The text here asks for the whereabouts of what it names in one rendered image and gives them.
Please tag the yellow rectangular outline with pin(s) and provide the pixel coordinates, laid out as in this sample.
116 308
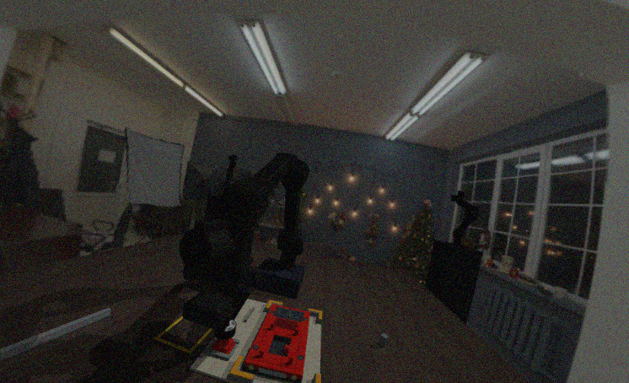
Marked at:
177 346

